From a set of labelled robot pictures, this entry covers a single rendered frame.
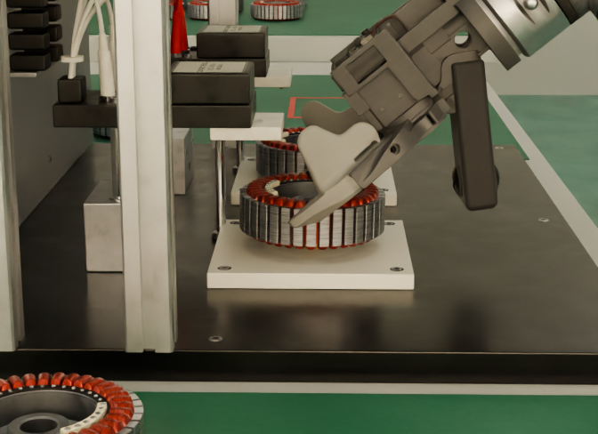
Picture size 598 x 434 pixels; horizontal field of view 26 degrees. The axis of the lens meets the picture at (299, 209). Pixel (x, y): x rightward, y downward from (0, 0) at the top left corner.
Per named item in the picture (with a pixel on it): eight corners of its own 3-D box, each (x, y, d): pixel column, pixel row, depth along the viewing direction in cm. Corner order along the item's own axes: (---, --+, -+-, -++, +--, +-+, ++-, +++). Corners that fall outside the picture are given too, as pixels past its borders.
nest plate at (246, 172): (389, 169, 132) (389, 156, 131) (396, 205, 117) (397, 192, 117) (241, 168, 132) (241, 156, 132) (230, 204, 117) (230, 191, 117)
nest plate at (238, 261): (402, 233, 108) (402, 219, 108) (414, 290, 94) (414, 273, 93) (222, 232, 109) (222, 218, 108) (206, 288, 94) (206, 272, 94)
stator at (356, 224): (381, 215, 106) (382, 171, 105) (387, 254, 95) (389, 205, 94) (244, 212, 106) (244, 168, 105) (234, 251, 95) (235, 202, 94)
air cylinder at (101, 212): (165, 245, 105) (163, 178, 104) (152, 272, 98) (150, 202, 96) (102, 245, 105) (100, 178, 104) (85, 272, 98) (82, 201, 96)
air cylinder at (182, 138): (194, 176, 128) (193, 121, 127) (186, 195, 121) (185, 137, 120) (143, 176, 128) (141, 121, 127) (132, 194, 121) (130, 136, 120)
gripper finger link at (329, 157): (248, 176, 93) (333, 96, 96) (301, 237, 94) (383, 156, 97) (263, 170, 90) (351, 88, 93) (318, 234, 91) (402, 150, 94)
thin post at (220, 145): (231, 235, 108) (230, 116, 105) (230, 240, 106) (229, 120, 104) (213, 235, 108) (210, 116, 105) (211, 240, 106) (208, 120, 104)
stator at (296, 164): (374, 161, 129) (374, 124, 128) (372, 188, 118) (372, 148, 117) (262, 160, 130) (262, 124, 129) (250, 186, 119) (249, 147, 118)
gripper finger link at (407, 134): (328, 177, 95) (404, 104, 99) (343, 195, 96) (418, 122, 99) (355, 168, 91) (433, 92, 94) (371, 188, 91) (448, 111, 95)
